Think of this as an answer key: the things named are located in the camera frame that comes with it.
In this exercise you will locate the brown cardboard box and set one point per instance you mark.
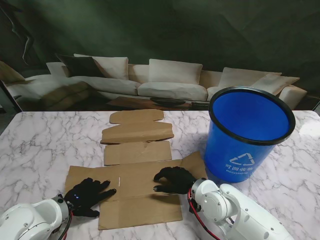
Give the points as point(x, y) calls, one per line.
point(140, 175)

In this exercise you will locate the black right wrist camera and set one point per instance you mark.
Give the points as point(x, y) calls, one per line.
point(195, 207)

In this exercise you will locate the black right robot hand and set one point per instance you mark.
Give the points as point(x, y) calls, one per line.
point(177, 181)

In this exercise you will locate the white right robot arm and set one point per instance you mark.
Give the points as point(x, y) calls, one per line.
point(225, 205)

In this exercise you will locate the printed sofa backdrop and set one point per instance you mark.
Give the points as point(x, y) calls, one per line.
point(160, 30)

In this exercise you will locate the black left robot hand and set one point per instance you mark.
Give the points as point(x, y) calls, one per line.
point(85, 196)

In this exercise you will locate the blue recycling bin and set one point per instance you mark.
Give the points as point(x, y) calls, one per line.
point(225, 155)

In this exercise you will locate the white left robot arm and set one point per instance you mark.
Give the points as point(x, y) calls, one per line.
point(30, 220)

